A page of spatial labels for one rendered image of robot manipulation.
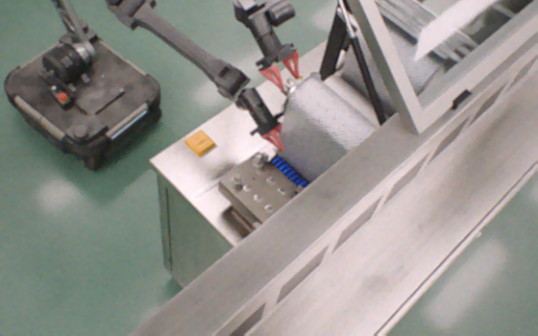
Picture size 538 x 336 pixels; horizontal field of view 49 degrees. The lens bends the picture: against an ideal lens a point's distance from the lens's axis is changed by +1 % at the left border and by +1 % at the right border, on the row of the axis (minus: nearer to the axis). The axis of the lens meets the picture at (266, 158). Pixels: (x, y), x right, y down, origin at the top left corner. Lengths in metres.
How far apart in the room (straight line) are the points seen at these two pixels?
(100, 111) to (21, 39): 0.88
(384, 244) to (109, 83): 2.00
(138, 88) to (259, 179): 1.35
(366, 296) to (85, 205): 1.93
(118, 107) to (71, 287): 0.84
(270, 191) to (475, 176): 0.60
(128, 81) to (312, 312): 2.05
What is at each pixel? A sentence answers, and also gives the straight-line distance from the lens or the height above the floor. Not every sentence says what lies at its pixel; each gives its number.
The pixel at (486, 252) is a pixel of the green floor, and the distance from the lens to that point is 3.06.
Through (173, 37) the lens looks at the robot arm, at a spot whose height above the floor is 1.24.
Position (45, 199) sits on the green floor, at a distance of 2.93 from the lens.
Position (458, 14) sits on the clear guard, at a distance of 1.22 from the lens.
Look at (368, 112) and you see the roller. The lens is 1.66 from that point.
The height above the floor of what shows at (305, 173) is 1.05.
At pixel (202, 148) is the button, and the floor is 0.92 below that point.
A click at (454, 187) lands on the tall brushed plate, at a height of 1.44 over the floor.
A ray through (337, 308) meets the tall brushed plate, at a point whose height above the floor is 1.44.
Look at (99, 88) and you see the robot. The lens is 2.93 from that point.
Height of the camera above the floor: 2.48
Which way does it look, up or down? 56 degrees down
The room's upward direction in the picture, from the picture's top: 11 degrees clockwise
